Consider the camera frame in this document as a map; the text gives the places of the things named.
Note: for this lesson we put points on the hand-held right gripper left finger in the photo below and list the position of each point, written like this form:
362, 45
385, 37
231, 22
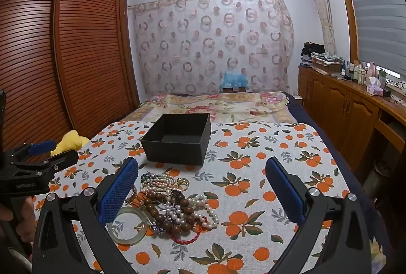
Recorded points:
116, 193

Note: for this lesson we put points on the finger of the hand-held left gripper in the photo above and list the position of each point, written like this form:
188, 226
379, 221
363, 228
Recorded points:
60, 160
41, 146

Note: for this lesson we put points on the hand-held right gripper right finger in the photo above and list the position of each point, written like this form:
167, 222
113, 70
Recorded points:
285, 193

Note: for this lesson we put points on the silver bangle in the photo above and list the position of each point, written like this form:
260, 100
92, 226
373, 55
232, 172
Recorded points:
131, 198

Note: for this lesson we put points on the pale jade bangle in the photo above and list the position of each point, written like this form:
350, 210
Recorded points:
127, 239

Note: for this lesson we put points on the black box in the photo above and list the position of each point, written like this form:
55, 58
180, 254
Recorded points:
177, 150

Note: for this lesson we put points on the person's left hand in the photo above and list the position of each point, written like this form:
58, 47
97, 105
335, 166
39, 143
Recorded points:
25, 213

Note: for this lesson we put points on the yellow plush toy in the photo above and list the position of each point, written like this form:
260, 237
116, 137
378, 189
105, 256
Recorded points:
71, 141

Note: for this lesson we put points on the orange fruit print cloth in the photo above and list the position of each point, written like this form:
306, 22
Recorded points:
241, 172

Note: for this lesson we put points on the brown louvered wardrobe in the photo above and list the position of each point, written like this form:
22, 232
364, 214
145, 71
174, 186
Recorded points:
85, 55

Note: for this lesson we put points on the wooden side cabinet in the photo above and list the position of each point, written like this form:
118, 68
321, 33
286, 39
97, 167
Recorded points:
336, 103

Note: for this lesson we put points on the floral blanket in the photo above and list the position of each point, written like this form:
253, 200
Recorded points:
222, 109

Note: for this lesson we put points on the small wooden box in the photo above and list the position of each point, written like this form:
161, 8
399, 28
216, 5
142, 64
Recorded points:
228, 89

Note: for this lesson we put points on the blue plastic bag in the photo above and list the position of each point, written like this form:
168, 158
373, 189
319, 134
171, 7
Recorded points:
233, 80

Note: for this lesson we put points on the pink tissue box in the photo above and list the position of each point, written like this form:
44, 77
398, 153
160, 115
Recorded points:
375, 87

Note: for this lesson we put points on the light folded clothes stack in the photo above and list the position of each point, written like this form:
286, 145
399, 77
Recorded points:
326, 60

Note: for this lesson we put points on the group of cosmetic bottles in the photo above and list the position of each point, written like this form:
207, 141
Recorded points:
357, 72

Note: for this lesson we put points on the dark folded clothes pile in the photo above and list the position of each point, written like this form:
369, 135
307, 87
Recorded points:
312, 47

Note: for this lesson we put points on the pink bottle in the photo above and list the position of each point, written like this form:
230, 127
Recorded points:
371, 69

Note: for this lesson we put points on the green bottle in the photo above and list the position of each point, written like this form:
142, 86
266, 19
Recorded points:
383, 77

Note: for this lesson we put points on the white power strip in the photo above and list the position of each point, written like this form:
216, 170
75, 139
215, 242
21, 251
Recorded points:
396, 85

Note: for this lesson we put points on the circle patterned curtain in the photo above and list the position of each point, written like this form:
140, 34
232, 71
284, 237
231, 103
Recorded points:
206, 49

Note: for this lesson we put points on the beige drape curtain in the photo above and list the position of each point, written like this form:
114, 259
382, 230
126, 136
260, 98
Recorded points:
320, 1

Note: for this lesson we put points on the grey window blind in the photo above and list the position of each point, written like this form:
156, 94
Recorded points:
374, 14

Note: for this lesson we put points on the wooden window frame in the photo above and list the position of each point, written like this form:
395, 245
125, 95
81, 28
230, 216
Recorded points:
345, 8

